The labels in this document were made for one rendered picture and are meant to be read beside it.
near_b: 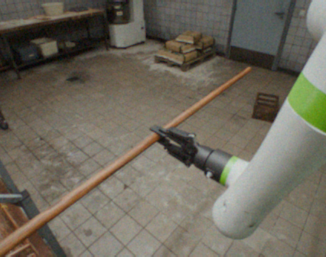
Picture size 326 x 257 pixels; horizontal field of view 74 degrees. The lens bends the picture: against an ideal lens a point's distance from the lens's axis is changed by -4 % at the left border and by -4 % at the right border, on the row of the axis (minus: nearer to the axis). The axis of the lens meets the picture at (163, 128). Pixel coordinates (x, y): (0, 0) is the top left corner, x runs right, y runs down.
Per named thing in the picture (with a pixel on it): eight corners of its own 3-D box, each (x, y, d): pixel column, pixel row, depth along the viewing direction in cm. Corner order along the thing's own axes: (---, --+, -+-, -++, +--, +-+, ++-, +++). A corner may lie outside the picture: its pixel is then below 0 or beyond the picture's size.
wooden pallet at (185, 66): (184, 72, 427) (185, 65, 418) (154, 62, 469) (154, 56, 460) (216, 56, 500) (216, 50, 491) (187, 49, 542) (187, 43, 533)
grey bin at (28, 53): (22, 63, 412) (17, 50, 398) (13, 57, 438) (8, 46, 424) (40, 57, 434) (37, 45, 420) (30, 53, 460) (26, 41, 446)
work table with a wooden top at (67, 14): (17, 79, 404) (-1, 30, 351) (3, 69, 446) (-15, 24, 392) (110, 50, 539) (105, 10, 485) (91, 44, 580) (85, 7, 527)
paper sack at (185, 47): (196, 51, 439) (197, 43, 429) (183, 55, 418) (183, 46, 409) (174, 45, 477) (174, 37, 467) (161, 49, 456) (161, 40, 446)
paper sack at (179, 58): (181, 66, 420) (181, 57, 410) (167, 61, 440) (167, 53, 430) (200, 56, 454) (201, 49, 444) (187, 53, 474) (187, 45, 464)
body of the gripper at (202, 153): (205, 157, 63) (179, 144, 68) (202, 177, 68) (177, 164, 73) (218, 144, 68) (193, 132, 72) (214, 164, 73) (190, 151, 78)
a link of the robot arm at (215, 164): (233, 170, 71) (238, 148, 66) (214, 193, 64) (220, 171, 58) (216, 161, 74) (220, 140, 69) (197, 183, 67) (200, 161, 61)
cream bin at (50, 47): (44, 56, 438) (40, 44, 423) (32, 52, 463) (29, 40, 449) (59, 52, 460) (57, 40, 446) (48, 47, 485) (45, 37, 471)
